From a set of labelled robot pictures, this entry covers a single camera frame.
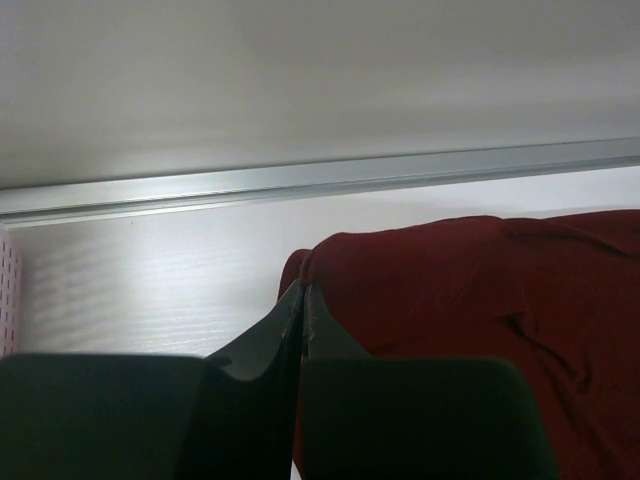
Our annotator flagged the white plastic basket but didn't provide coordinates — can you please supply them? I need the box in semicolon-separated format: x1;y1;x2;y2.
0;225;22;358

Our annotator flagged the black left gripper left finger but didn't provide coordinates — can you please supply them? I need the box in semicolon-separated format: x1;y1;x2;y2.
205;281;304;381

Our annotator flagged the dark red t-shirt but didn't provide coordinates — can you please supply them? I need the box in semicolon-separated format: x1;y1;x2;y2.
280;210;639;479

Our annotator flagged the aluminium rail at table edge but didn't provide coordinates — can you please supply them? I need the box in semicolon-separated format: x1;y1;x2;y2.
1;138;639;225

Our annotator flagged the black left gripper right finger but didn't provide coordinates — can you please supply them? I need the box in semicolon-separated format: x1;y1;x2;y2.
304;284;371;359

